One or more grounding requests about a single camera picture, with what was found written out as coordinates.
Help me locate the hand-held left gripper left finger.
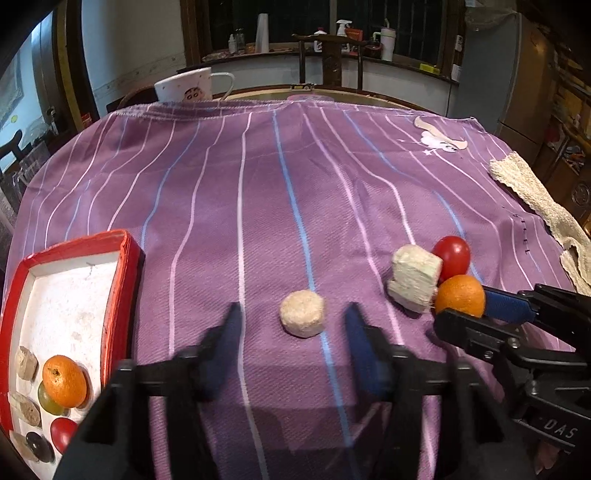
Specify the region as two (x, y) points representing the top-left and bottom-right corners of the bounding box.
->
(55, 302), (243, 480)

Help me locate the large beige porous chunk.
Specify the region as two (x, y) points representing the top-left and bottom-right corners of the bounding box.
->
(387, 244), (443, 315)

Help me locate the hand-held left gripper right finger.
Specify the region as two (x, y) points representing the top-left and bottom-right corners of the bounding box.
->
(344, 302), (525, 480)

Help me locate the white tumbler with straw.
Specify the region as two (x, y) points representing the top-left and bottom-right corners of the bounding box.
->
(373, 19), (396, 62)

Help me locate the red tomato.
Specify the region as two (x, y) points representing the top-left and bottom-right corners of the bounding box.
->
(50, 416), (79, 455)
(436, 235), (472, 283)

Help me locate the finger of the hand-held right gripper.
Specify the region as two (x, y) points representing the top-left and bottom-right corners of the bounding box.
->
(482, 284), (591, 344)
(433, 309), (525, 371)

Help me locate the grey refrigerator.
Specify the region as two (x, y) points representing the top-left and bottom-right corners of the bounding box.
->
(455, 9), (555, 153)

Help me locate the white cartoon mug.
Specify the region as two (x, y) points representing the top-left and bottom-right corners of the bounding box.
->
(154, 67), (235, 103)

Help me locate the red cardboard tray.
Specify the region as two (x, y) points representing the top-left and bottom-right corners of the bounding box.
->
(0, 229), (145, 480)

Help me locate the round beige porous chunk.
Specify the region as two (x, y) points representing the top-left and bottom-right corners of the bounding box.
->
(279, 291), (326, 339)

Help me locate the purple striped cloth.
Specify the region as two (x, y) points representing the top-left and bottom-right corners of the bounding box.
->
(0, 99), (578, 480)

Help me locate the wooden cabinet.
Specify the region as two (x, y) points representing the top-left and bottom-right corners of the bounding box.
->
(536, 83), (591, 217)

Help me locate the cream terry towel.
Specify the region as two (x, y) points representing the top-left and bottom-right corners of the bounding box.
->
(489, 154), (591, 296)

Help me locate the orange mandarin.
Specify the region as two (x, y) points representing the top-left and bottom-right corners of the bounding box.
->
(42, 354), (88, 409)
(435, 275), (486, 318)

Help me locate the green plum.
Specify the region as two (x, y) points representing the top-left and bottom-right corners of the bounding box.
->
(38, 381), (65, 415)

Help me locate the white paper roll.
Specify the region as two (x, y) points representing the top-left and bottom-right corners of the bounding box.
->
(255, 13), (270, 52)

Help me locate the dark purple plum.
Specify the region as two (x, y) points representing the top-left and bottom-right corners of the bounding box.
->
(25, 431), (56, 463)

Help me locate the dark wooden chair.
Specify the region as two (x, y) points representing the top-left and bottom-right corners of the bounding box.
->
(292, 33), (370, 90)

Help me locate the dark wooden armchair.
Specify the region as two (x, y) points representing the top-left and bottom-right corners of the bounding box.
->
(0, 129), (24, 163)

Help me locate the wall poster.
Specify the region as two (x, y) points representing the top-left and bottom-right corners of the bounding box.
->
(0, 60), (26, 134)

